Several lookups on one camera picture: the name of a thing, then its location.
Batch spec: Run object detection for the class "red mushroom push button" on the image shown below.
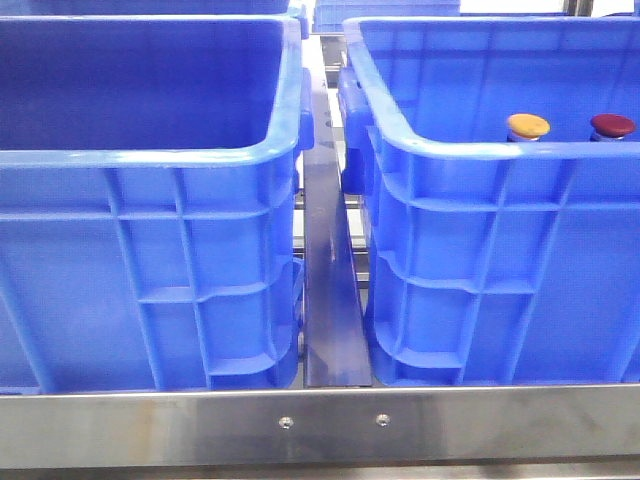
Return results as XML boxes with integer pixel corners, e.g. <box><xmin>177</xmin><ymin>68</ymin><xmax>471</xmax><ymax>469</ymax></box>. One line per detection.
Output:
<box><xmin>590</xmin><ymin>113</ymin><xmax>636</xmax><ymax>142</ymax></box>

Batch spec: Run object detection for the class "dark metal divider bar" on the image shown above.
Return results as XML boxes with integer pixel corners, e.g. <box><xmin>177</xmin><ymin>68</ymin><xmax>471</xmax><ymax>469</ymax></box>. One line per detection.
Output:
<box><xmin>303</xmin><ymin>66</ymin><xmax>372</xmax><ymax>388</ymax></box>

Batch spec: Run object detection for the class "right blue plastic bin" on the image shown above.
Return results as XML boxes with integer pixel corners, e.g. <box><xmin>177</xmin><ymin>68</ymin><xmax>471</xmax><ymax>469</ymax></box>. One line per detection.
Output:
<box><xmin>340</xmin><ymin>17</ymin><xmax>639</xmax><ymax>386</ymax></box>

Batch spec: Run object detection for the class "blue plastic bin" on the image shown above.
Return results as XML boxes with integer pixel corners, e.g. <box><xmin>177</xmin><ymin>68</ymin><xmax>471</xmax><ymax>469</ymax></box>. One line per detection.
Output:
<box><xmin>340</xmin><ymin>17</ymin><xmax>639</xmax><ymax>386</ymax></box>
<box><xmin>1</xmin><ymin>15</ymin><xmax>314</xmax><ymax>395</ymax></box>

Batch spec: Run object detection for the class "left blue plastic bin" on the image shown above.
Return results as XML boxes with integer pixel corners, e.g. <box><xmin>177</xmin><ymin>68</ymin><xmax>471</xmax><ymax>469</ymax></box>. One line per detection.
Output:
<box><xmin>1</xmin><ymin>15</ymin><xmax>314</xmax><ymax>395</ymax></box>

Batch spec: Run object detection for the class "rear right blue bin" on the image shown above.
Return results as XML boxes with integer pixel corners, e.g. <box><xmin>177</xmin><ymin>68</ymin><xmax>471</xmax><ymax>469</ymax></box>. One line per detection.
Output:
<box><xmin>313</xmin><ymin>0</ymin><xmax>461</xmax><ymax>33</ymax></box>

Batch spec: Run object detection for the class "rear left blue bin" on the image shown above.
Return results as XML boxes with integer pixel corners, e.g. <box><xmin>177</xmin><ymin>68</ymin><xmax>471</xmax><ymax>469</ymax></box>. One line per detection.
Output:
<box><xmin>1</xmin><ymin>0</ymin><xmax>309</xmax><ymax>39</ymax></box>

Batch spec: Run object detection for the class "left rail screw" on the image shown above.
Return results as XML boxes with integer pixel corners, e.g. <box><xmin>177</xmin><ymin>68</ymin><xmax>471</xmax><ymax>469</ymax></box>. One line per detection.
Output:
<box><xmin>279</xmin><ymin>416</ymin><xmax>294</xmax><ymax>430</ymax></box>

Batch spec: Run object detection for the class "rail screw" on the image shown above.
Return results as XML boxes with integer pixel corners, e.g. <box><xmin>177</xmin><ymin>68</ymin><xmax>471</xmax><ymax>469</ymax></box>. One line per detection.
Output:
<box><xmin>279</xmin><ymin>416</ymin><xmax>294</xmax><ymax>430</ymax></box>
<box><xmin>376</xmin><ymin>414</ymin><xmax>390</xmax><ymax>427</ymax></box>

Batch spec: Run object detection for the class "stainless steel front rail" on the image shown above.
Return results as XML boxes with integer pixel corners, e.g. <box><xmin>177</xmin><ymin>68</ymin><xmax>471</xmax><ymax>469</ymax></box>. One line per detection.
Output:
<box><xmin>1</xmin><ymin>384</ymin><xmax>639</xmax><ymax>469</ymax></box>

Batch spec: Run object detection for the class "right rail screw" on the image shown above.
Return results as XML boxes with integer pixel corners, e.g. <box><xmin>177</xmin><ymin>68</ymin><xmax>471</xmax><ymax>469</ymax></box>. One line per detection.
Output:
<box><xmin>376</xmin><ymin>414</ymin><xmax>390</xmax><ymax>427</ymax></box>

